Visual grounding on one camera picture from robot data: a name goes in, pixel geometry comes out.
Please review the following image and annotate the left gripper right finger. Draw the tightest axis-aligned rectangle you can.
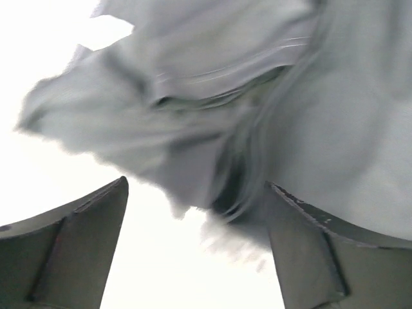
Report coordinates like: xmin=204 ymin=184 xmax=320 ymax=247
xmin=264 ymin=182 xmax=411 ymax=309

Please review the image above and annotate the dark grey t-shirt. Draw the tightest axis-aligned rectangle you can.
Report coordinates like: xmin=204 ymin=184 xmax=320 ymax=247
xmin=17 ymin=1 xmax=411 ymax=239

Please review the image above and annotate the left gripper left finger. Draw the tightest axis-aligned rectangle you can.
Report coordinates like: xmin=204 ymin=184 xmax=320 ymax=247
xmin=1 ymin=176 xmax=129 ymax=309

